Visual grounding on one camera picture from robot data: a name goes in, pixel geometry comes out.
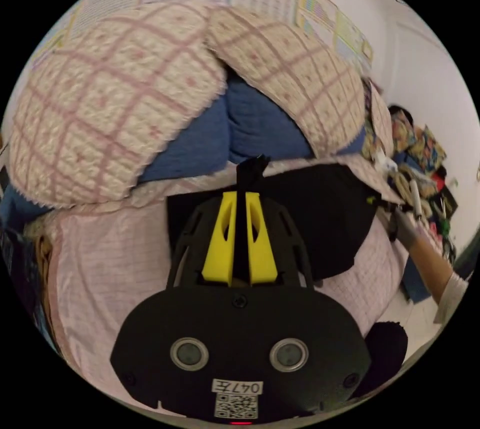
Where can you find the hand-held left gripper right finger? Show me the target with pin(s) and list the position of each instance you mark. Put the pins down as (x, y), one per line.
(262, 260)

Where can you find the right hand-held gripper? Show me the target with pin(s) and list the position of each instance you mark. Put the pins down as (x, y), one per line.
(392, 222)

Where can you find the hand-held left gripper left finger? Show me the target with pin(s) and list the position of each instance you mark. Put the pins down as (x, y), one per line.
(219, 249)

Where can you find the black pants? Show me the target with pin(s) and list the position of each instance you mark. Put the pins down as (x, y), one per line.
(330, 211)

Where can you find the person's right forearm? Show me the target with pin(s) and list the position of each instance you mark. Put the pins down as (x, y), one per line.
(435, 271)

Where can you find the person's right hand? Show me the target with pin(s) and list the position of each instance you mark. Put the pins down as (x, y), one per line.
(409, 233)

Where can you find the pile of clothes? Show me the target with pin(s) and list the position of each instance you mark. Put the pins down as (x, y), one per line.
(423, 151)

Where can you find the blue pillow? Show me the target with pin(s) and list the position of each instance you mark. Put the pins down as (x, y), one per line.
(191, 144)
(262, 117)

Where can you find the pink checked pillow towel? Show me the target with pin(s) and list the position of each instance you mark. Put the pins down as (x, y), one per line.
(105, 106)
(292, 76)

